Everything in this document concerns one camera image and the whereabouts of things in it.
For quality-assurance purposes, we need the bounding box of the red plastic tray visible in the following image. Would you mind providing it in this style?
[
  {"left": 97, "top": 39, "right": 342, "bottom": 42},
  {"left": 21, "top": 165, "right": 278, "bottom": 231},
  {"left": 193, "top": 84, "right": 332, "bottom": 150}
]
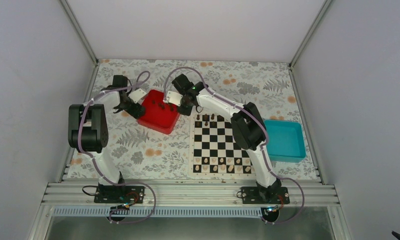
[{"left": 137, "top": 89, "right": 180, "bottom": 135}]

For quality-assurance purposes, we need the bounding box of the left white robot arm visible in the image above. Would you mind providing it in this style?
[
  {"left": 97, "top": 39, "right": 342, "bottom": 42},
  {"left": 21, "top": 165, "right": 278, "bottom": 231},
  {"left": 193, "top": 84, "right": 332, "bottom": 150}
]
[{"left": 68, "top": 75, "right": 146, "bottom": 203}]

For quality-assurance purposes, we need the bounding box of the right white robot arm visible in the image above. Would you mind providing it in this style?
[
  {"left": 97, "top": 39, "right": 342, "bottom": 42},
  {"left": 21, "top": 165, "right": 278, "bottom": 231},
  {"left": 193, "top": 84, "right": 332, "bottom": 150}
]
[{"left": 164, "top": 74, "right": 282, "bottom": 204}]

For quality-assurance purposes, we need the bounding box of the black white chessboard mat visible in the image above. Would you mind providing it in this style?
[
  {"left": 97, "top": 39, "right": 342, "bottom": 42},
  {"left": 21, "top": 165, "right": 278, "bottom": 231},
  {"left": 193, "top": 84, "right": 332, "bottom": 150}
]
[{"left": 189, "top": 113, "right": 256, "bottom": 180}]

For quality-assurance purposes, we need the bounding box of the teal plastic tray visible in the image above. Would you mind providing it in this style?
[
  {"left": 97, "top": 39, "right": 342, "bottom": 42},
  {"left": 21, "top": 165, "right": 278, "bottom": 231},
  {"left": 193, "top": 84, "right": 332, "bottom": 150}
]
[{"left": 264, "top": 119, "right": 307, "bottom": 163}]

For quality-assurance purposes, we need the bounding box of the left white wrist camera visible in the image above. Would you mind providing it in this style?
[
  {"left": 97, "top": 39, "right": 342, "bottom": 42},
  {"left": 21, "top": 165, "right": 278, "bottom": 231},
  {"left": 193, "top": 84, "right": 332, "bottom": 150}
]
[{"left": 128, "top": 88, "right": 147, "bottom": 103}]

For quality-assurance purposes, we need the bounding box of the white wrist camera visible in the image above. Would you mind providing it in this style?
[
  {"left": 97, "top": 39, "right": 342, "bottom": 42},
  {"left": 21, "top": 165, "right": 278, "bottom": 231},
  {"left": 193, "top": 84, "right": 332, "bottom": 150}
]
[
  {"left": 128, "top": 88, "right": 147, "bottom": 103},
  {"left": 163, "top": 91, "right": 183, "bottom": 106}
]

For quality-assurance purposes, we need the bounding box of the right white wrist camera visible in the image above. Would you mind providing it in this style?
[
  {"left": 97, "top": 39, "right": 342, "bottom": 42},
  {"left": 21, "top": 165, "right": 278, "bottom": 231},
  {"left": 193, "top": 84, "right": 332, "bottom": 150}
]
[{"left": 163, "top": 91, "right": 183, "bottom": 106}]

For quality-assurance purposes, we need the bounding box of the left aluminium corner post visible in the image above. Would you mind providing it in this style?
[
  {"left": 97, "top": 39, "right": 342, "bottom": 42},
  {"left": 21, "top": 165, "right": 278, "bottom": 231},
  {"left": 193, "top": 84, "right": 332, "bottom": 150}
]
[{"left": 58, "top": 0, "right": 98, "bottom": 65}]

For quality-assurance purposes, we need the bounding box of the aluminium corner post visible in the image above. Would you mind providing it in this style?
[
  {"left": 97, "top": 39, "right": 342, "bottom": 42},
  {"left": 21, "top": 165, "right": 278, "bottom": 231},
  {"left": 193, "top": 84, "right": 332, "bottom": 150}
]
[
  {"left": 58, "top": 0, "right": 98, "bottom": 65},
  {"left": 289, "top": 0, "right": 333, "bottom": 71}
]

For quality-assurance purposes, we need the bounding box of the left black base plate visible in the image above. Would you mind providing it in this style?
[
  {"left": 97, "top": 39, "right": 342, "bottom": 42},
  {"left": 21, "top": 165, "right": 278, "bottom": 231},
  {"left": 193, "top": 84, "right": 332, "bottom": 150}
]
[{"left": 93, "top": 185, "right": 145, "bottom": 204}]

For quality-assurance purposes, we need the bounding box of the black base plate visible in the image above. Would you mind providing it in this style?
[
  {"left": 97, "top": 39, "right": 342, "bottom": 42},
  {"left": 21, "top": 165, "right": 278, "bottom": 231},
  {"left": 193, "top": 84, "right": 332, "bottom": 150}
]
[
  {"left": 93, "top": 185, "right": 145, "bottom": 204},
  {"left": 236, "top": 186, "right": 290, "bottom": 205}
]

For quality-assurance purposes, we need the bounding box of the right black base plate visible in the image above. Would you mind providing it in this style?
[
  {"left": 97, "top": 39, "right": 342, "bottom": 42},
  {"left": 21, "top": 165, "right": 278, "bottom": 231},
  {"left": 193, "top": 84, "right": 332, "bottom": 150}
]
[{"left": 236, "top": 186, "right": 290, "bottom": 205}]

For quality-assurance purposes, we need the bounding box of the aluminium front rail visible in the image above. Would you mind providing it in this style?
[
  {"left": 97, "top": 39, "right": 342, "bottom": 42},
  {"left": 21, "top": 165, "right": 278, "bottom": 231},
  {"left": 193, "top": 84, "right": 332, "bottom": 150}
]
[{"left": 41, "top": 179, "right": 340, "bottom": 207}]

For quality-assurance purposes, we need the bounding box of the right aluminium corner post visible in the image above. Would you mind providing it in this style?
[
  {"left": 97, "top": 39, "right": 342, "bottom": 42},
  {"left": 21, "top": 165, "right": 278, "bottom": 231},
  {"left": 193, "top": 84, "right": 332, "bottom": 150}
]
[{"left": 289, "top": 0, "right": 333, "bottom": 71}]

